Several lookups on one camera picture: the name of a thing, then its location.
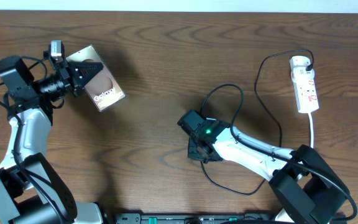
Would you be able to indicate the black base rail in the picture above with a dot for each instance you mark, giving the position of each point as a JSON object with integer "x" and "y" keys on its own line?
{"x": 136, "y": 218}

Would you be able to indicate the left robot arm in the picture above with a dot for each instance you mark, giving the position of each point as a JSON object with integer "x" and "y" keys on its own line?
{"x": 31, "y": 191}

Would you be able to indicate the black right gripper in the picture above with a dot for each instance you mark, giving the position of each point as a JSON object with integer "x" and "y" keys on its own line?
{"x": 192, "y": 154}

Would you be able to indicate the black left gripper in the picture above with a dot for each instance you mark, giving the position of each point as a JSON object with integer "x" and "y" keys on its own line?
{"x": 74, "y": 80}

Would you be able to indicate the white power strip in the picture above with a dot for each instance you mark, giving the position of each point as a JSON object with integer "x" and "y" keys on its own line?
{"x": 304, "y": 85}

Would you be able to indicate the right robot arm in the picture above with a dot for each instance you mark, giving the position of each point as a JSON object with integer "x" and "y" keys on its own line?
{"x": 305, "y": 185}

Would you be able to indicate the Samsung Galaxy smartphone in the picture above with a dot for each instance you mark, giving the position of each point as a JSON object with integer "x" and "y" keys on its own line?
{"x": 103, "y": 89}

